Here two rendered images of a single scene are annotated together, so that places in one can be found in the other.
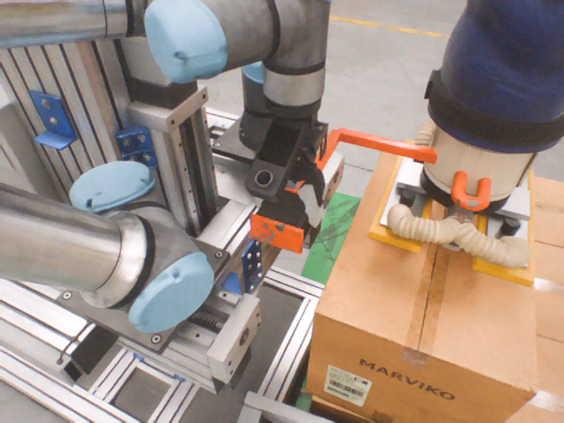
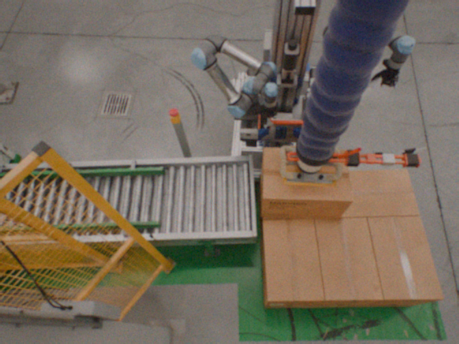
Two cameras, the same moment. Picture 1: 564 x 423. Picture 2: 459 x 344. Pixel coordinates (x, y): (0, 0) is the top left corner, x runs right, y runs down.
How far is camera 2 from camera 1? 1.89 m
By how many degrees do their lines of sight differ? 44
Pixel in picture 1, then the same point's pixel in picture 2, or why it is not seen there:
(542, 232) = (380, 247)
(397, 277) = not seen: hidden behind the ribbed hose
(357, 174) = (427, 179)
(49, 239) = (225, 89)
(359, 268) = not seen: hidden behind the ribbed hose
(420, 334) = (268, 171)
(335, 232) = not seen: hidden behind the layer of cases
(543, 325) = (323, 243)
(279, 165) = (257, 110)
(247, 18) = (256, 89)
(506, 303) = (287, 191)
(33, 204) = (227, 84)
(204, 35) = (249, 86)
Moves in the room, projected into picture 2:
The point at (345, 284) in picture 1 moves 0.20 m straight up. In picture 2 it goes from (274, 152) to (276, 137)
